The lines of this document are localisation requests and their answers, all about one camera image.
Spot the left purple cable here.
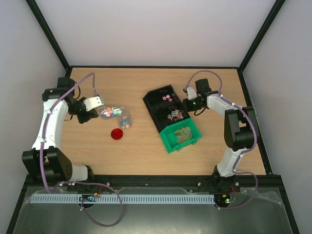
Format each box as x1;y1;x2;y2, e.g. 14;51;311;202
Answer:
40;72;126;227

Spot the black bin with star candies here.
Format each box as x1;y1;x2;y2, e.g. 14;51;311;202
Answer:
143;85;182;112

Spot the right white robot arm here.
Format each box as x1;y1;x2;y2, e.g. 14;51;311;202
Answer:
183;78;259;191

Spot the black front mounting rail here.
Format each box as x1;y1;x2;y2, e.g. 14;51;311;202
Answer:
24;173;283;195

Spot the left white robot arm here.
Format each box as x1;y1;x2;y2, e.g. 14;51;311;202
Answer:
21;77;103;186

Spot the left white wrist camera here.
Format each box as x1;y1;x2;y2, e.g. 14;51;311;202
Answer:
83;96;105;112

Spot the light blue cable duct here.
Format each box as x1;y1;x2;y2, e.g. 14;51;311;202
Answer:
30;194;215;204

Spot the black bin with lollipops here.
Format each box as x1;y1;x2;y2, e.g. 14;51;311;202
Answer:
150;102;190;133

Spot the metal scoop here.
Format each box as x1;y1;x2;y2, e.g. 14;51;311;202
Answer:
97;106;123;119

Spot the clear plastic jar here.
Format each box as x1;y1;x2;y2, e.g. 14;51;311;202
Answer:
117;107;133;129

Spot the green bin with gummies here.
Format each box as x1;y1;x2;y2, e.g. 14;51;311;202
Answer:
160;118;202;153

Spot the red jar lid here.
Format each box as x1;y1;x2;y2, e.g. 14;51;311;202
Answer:
111;128;123;140

